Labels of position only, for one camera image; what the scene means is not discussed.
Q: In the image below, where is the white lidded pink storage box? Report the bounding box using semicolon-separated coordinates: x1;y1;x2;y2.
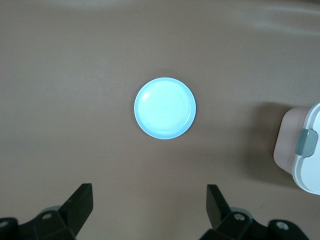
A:
273;102;320;196

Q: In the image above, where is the light blue round plate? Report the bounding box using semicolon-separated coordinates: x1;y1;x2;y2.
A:
133;77;197;140

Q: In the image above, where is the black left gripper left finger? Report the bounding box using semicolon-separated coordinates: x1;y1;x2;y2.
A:
0;183;94;240

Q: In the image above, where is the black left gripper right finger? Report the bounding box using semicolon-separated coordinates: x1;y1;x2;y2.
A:
199;184;307;240

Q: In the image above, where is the grey box latch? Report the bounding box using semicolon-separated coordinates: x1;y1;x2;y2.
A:
295;128;319;157

